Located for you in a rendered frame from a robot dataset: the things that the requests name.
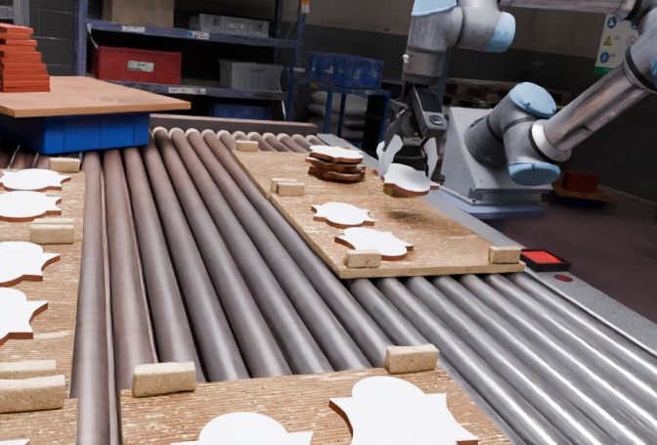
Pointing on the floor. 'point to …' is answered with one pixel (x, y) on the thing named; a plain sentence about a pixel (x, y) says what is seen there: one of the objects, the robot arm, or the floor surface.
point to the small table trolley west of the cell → (331, 100)
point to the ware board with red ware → (581, 190)
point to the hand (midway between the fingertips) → (406, 176)
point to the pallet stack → (488, 94)
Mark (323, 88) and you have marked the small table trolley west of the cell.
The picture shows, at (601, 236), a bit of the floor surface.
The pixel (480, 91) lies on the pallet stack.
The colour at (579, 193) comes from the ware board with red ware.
